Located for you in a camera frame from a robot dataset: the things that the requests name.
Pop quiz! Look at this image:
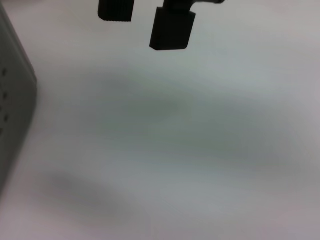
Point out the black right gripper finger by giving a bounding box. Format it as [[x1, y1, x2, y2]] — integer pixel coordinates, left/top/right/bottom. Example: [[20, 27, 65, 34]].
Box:
[[149, 0, 226, 52], [97, 0, 133, 23]]

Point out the grey perforated plastic storage bin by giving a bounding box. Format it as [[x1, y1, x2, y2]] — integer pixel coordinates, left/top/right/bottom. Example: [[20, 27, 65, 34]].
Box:
[[0, 4, 38, 193]]

